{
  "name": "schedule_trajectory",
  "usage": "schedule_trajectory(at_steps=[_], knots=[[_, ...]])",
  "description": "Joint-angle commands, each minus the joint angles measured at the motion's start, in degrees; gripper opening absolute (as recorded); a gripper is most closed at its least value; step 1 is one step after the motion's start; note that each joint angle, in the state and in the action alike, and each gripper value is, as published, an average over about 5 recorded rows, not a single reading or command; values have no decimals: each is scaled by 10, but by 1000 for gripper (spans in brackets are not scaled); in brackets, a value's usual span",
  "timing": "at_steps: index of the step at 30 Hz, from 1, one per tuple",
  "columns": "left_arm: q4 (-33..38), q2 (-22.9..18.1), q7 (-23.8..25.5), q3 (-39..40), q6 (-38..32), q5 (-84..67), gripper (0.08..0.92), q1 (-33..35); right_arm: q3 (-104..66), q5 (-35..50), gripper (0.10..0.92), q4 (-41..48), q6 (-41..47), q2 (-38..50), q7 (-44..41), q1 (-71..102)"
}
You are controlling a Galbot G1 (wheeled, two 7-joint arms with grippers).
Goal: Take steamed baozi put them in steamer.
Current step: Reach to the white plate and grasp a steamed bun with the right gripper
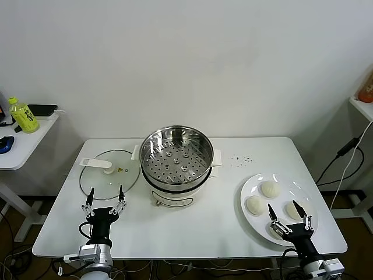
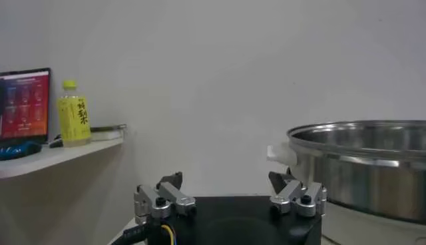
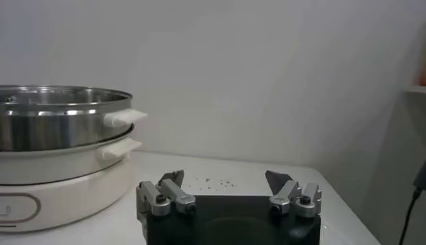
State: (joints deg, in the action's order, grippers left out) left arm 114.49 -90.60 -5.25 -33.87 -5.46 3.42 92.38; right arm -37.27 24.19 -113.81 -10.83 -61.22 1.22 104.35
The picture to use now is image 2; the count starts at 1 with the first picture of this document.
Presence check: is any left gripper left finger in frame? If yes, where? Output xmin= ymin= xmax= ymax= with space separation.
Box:
xmin=134 ymin=171 xmax=197 ymax=226

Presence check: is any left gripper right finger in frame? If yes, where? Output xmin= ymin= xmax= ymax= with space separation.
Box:
xmin=268 ymin=171 xmax=327 ymax=218

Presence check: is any stainless steel steamer basket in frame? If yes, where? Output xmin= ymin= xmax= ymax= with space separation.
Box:
xmin=266 ymin=120 xmax=426 ymax=224

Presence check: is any white electric cooker base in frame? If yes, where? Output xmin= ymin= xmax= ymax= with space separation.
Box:
xmin=321 ymin=199 xmax=426 ymax=245

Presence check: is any white flat box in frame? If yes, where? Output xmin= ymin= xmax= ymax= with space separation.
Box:
xmin=90 ymin=129 xmax=124 ymax=142

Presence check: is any yellow green tea bottle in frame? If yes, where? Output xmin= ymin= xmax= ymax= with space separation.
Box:
xmin=57 ymin=80 xmax=92 ymax=148

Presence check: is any small black adapter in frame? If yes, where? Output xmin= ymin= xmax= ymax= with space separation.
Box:
xmin=49 ymin=134 xmax=64 ymax=149

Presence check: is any white side table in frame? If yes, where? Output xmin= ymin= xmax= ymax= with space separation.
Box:
xmin=0 ymin=138 xmax=124 ymax=180

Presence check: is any blue computer mouse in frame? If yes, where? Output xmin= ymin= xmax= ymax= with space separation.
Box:
xmin=0 ymin=140 xmax=43 ymax=161

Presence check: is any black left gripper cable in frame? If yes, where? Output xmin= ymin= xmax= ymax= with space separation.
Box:
xmin=111 ymin=222 xmax=177 ymax=245

